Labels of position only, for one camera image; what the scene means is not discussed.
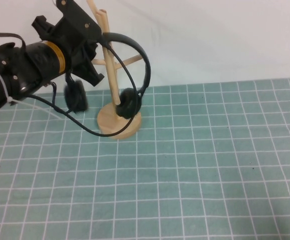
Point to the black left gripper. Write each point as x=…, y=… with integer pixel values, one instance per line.
x=77, y=27

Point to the black over-ear headphones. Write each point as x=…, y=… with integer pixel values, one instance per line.
x=127, y=102

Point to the wooden branch headphone stand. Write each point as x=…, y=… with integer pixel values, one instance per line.
x=120, y=126

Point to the white zip tie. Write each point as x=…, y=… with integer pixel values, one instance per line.
x=35, y=107

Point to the green white grid tablecloth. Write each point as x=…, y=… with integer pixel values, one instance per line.
x=172, y=180

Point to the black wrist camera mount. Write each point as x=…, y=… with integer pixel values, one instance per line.
x=43, y=26

